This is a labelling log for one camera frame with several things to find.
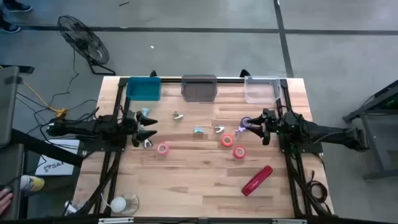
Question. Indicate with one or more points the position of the person's hand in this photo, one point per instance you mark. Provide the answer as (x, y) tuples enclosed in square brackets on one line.
[(4, 199)]

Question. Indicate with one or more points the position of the grey metal cart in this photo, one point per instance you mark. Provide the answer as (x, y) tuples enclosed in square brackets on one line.
[(370, 106)]

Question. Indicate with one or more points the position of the black staple remover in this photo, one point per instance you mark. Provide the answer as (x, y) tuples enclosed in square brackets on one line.
[(147, 143)]

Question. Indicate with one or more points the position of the black crossbar rail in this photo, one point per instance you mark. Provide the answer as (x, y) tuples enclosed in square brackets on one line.
[(199, 221)]

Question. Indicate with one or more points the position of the blue plastic bin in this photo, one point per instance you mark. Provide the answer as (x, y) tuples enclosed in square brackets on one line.
[(143, 88)]

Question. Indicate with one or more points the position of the small black stick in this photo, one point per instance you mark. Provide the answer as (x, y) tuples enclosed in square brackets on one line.
[(123, 3)]

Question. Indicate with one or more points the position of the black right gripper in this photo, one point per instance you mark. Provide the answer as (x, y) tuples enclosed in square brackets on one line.
[(274, 124)]

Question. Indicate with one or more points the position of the grey translucent plastic bin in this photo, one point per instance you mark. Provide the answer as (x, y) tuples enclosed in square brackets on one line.
[(199, 88)]

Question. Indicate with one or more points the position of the clear plastic bin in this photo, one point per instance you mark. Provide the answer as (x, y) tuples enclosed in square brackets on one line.
[(261, 90)]

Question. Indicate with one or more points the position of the person's shoe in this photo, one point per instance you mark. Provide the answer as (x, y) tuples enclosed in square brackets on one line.
[(17, 6), (9, 27)]

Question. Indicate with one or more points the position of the red stapler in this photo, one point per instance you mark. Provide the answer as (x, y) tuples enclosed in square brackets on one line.
[(257, 181)]

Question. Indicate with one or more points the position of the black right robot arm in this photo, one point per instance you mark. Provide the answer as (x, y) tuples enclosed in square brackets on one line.
[(326, 132)]

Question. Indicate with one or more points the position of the yellow and white can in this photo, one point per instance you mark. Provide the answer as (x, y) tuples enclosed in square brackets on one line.
[(31, 183)]

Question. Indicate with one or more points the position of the pink tape roll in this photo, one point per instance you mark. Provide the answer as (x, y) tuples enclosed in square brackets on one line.
[(158, 149)]

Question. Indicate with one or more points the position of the black floor fan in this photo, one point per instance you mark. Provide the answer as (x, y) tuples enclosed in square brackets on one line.
[(84, 40)]

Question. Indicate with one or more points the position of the white plug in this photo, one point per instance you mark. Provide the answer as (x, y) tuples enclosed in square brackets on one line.
[(70, 207)]

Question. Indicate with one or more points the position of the black table clamp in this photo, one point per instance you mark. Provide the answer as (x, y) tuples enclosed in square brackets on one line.
[(244, 73), (153, 74)]

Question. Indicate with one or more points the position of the white printed box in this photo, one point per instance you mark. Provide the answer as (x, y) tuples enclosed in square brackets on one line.
[(57, 158)]

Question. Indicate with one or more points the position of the silver staple remover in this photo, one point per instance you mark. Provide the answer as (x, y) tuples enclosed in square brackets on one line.
[(219, 128), (178, 116)]

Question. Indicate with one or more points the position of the light blue staple remover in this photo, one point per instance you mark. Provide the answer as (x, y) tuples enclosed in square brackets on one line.
[(145, 111), (198, 130)]

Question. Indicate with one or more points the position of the grey flat panel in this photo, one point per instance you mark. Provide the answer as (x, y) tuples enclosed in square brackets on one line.
[(7, 105), (11, 168)]

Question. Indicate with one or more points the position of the red tape roll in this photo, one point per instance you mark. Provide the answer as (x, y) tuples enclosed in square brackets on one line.
[(235, 153)]

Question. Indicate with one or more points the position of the yellow extension plug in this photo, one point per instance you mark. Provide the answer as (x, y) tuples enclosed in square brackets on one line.
[(61, 113)]

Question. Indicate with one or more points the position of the white light bulb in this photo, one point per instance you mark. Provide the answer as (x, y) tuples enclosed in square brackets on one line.
[(118, 203)]

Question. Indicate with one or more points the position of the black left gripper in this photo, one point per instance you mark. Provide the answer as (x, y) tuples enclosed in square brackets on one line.
[(129, 124)]

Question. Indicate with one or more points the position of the silver metal bracket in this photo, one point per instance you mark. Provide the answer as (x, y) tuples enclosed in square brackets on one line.
[(289, 221), (115, 220)]

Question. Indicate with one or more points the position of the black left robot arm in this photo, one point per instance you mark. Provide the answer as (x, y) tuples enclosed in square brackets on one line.
[(93, 127)]

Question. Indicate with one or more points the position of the black diagonal beam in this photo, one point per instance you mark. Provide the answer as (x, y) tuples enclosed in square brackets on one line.
[(46, 147)]

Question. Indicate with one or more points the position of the orange tape roll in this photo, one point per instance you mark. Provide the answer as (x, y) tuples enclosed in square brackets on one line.
[(223, 141)]

